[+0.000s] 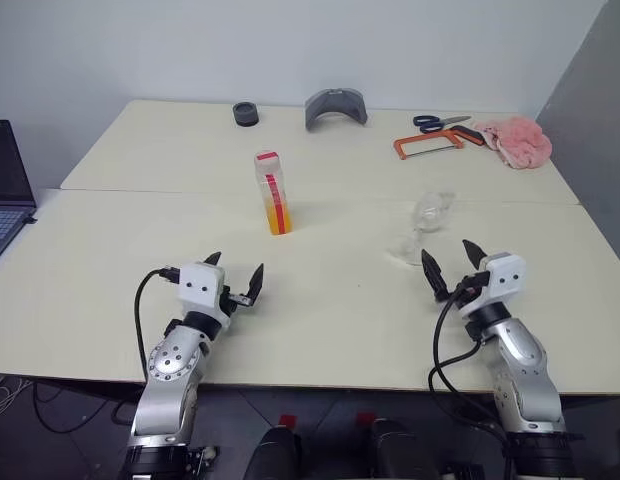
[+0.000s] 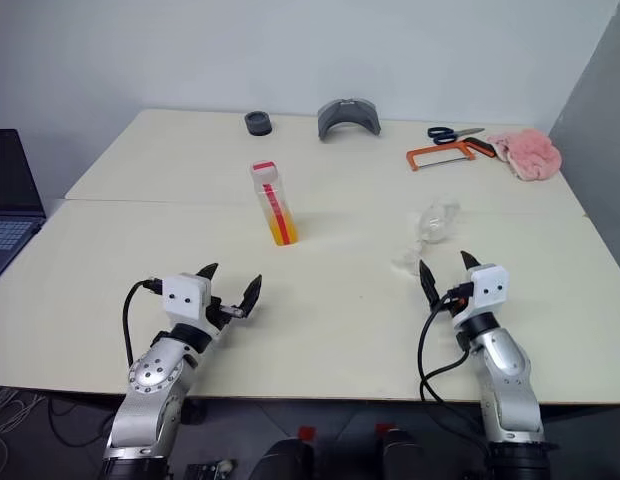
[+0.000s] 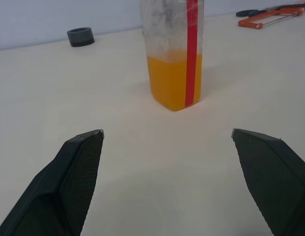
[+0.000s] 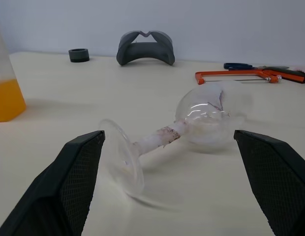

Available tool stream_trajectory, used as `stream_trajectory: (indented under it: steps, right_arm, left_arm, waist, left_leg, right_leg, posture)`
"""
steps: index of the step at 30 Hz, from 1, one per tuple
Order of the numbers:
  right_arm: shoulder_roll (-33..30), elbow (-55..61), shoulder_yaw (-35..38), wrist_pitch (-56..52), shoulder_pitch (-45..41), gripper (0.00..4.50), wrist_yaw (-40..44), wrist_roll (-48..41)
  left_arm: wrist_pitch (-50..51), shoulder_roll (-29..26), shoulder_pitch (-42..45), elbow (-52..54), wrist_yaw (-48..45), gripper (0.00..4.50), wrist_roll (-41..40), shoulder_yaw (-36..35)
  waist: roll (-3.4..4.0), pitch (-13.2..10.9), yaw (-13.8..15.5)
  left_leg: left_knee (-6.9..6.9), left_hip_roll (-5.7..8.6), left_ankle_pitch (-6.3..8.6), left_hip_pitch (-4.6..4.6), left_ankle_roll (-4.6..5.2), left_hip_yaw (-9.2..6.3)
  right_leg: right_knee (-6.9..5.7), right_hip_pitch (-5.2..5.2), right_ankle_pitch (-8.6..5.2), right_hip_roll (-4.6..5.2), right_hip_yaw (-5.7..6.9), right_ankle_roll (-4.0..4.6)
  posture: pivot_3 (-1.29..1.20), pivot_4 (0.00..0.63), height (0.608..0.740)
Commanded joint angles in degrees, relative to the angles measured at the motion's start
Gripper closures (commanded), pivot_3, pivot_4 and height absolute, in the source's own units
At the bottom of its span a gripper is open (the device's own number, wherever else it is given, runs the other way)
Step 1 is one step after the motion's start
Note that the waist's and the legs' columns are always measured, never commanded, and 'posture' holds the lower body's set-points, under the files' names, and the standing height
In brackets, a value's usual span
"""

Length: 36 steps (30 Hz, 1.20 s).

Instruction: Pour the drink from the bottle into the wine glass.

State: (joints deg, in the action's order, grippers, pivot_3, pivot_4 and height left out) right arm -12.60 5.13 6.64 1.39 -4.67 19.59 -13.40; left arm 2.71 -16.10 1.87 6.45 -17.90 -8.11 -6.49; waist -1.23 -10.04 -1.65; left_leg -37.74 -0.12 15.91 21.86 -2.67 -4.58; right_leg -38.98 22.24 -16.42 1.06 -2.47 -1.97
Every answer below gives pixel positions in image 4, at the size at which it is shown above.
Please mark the orange hacksaw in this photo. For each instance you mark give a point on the orange hacksaw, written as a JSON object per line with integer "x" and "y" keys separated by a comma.
{"x": 268, "y": 73}

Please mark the clear bottle with orange liquid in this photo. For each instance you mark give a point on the clear bottle with orange liquid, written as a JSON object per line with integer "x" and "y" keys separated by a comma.
{"x": 7, "y": 98}

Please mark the black round cap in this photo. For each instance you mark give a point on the black round cap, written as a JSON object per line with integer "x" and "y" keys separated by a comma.
{"x": 78, "y": 56}

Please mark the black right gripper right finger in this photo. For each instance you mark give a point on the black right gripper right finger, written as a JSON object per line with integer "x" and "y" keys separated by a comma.
{"x": 278, "y": 177}

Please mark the grey curved visor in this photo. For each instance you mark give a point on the grey curved visor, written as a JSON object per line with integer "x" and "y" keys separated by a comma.
{"x": 147, "y": 50}

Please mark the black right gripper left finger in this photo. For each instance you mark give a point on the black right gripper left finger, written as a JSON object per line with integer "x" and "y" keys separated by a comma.
{"x": 51, "y": 186}

